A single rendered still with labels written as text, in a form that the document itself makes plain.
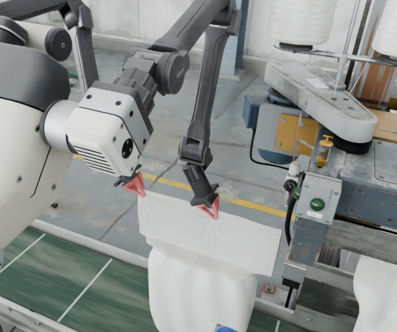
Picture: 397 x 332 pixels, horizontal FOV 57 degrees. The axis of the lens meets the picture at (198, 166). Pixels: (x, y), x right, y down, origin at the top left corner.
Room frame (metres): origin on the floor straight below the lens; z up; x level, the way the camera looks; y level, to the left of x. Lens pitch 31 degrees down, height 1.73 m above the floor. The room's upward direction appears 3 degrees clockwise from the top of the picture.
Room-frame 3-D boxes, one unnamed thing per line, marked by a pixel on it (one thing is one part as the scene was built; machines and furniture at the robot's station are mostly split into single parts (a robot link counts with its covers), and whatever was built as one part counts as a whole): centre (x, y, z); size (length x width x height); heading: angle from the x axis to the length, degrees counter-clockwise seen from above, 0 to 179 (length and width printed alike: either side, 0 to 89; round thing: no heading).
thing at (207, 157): (0.98, 0.00, 1.18); 0.11 x 0.09 x 0.12; 160
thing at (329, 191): (0.63, -0.26, 1.29); 0.08 x 0.05 x 0.09; 69
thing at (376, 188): (0.73, -0.42, 1.21); 0.30 x 0.25 x 0.30; 69
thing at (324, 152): (0.70, -0.27, 1.37); 0.03 x 0.02 x 0.03; 69
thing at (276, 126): (1.07, -0.32, 1.23); 0.28 x 0.07 x 0.16; 69
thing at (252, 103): (1.17, -0.19, 1.25); 0.10 x 0.08 x 0.12; 4
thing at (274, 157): (1.17, -0.29, 1.21); 0.15 x 0.15 x 0.25
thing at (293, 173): (0.89, -0.28, 1.14); 0.05 x 0.04 x 0.16; 159
